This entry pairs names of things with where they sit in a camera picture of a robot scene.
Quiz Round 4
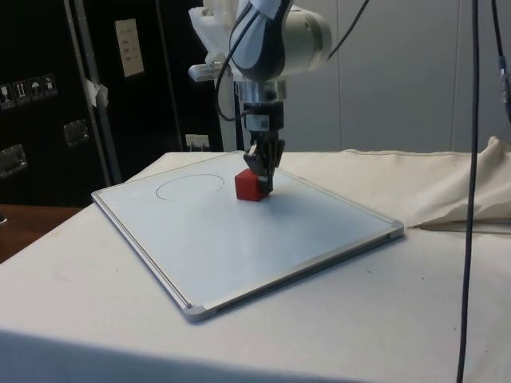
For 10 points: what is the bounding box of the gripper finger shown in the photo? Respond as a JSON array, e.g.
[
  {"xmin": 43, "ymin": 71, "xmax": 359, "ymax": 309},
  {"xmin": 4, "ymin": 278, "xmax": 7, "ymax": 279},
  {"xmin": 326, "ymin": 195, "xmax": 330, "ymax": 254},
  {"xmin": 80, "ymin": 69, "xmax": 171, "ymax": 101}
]
[
  {"xmin": 264, "ymin": 132, "xmax": 287, "ymax": 177},
  {"xmin": 244, "ymin": 131, "xmax": 275, "ymax": 195}
]

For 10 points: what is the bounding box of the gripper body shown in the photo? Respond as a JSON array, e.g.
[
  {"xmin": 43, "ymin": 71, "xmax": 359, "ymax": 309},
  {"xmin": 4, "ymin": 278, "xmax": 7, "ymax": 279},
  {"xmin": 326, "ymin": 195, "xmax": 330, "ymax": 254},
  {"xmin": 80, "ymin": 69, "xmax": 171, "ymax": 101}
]
[{"xmin": 242, "ymin": 101, "xmax": 286, "ymax": 134}]

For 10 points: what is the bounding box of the red cube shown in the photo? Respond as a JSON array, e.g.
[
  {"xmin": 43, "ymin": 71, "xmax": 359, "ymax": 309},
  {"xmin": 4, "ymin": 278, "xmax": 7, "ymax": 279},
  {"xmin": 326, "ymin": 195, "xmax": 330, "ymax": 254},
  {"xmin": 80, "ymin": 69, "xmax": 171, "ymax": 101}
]
[{"xmin": 234, "ymin": 168, "xmax": 270, "ymax": 203}]

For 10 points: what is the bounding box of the flat whiteboard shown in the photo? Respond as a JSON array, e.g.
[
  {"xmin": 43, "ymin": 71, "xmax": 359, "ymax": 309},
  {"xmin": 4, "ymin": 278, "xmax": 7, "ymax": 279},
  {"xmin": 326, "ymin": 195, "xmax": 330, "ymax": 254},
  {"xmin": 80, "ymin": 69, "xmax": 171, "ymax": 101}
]
[{"xmin": 90, "ymin": 150, "xmax": 406, "ymax": 324}]

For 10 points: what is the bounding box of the pale locker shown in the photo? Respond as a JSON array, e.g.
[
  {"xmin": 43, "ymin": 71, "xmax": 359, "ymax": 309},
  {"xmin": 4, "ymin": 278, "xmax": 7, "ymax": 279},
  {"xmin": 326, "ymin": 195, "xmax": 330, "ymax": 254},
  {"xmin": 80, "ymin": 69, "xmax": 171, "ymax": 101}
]
[
  {"xmin": 221, "ymin": 0, "xmax": 459, "ymax": 154},
  {"xmin": 457, "ymin": 0, "xmax": 511, "ymax": 155}
]

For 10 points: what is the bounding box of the black cabinet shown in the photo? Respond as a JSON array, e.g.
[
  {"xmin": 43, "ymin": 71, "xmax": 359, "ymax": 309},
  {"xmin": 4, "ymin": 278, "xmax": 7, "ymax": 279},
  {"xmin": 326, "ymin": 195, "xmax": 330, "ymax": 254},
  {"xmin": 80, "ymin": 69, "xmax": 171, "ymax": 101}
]
[{"xmin": 0, "ymin": 0, "xmax": 225, "ymax": 209}]

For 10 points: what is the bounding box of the black cable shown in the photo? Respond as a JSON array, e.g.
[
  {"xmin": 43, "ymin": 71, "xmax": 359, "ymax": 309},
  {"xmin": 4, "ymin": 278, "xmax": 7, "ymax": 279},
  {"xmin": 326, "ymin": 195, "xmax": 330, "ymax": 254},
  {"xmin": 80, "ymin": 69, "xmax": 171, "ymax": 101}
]
[
  {"xmin": 456, "ymin": 0, "xmax": 480, "ymax": 383},
  {"xmin": 491, "ymin": 0, "xmax": 511, "ymax": 124},
  {"xmin": 216, "ymin": 7, "xmax": 260, "ymax": 122},
  {"xmin": 327, "ymin": 0, "xmax": 371, "ymax": 61}
]

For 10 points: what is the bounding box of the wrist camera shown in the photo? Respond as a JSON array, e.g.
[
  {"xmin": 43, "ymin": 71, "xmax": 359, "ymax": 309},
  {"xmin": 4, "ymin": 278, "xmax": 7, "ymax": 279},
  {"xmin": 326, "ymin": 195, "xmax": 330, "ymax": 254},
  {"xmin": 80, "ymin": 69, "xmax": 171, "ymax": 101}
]
[{"xmin": 188, "ymin": 55, "xmax": 232, "ymax": 83}]

